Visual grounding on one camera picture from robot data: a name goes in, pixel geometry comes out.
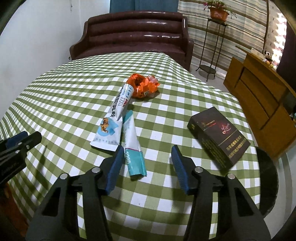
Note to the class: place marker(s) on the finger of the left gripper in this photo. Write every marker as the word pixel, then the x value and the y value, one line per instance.
pixel 28 143
pixel 12 141

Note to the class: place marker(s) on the mickey mouse plush toy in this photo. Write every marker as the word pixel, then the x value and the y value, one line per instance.
pixel 268 59

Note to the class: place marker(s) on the wooden sideboard cabinet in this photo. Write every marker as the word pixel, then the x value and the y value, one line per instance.
pixel 267 102

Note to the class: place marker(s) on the green checkered tablecloth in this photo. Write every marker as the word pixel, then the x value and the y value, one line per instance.
pixel 67 104

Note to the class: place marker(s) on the striped beige curtain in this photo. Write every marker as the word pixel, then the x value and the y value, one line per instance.
pixel 247 30

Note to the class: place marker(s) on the dark purple curtain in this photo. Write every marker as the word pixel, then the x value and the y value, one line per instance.
pixel 286 68

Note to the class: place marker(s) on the blue curtain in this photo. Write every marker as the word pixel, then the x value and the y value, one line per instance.
pixel 143 5

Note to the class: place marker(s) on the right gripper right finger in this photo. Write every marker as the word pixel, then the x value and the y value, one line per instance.
pixel 182 168

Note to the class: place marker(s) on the black metal plant stand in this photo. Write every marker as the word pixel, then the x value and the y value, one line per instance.
pixel 212 47

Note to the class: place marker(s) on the dark red leather sofa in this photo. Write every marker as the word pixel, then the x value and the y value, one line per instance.
pixel 136 31

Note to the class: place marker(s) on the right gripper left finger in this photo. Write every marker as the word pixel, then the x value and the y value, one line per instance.
pixel 118 160

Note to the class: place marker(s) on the black trash bin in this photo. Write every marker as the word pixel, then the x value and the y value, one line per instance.
pixel 268 182

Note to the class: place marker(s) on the white box on cabinet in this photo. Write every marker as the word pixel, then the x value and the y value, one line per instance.
pixel 257 53

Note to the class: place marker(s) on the dark cigarette carton box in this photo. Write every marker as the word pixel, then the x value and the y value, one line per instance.
pixel 222 141

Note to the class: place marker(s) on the white blue toothpaste tube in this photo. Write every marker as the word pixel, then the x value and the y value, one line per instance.
pixel 108 133

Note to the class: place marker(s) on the potted plant orange pot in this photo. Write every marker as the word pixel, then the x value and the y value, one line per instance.
pixel 219 11

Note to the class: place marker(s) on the orange crumpled wrapper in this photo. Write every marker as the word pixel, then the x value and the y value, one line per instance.
pixel 143 86

